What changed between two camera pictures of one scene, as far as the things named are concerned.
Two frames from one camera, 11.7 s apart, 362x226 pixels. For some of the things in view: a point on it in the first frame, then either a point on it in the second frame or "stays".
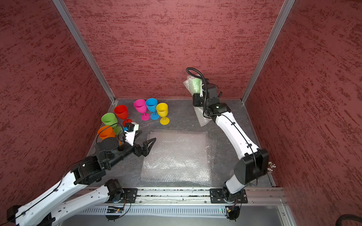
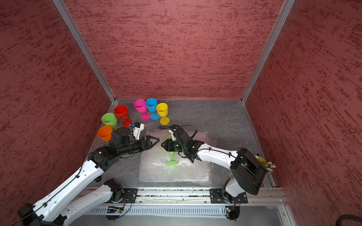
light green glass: (192, 83) -> (172, 162)
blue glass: (151, 104) stays
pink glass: (140, 105) stays
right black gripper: (196, 98) -> (168, 144)
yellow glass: (162, 109) stays
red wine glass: (121, 112) stays
